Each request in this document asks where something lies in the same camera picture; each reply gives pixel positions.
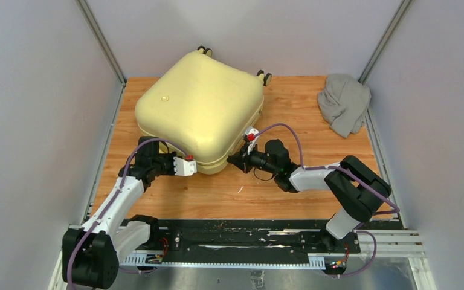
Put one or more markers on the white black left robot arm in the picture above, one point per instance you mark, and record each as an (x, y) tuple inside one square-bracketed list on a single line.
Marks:
[(91, 254)]

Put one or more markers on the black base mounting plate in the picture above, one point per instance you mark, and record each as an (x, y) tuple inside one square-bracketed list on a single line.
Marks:
[(247, 241)]

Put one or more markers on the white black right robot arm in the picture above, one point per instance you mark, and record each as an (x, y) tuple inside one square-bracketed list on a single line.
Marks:
[(358, 189)]

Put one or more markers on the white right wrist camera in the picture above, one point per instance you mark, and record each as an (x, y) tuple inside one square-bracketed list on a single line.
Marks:
[(251, 135)]

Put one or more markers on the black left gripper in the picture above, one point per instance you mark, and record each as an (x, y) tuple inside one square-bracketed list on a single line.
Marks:
[(170, 156)]

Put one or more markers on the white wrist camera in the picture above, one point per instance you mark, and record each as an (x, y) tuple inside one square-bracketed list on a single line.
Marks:
[(251, 135), (183, 167)]

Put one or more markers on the grey crumpled cloth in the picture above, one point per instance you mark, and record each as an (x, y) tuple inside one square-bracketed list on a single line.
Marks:
[(343, 103)]

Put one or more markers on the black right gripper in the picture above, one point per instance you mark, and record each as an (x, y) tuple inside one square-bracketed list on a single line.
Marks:
[(238, 160)]

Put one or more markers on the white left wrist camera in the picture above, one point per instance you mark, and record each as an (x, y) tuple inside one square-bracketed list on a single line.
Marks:
[(183, 167)]

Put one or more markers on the cream suitcase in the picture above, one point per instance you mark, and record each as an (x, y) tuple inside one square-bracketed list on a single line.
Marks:
[(204, 106)]

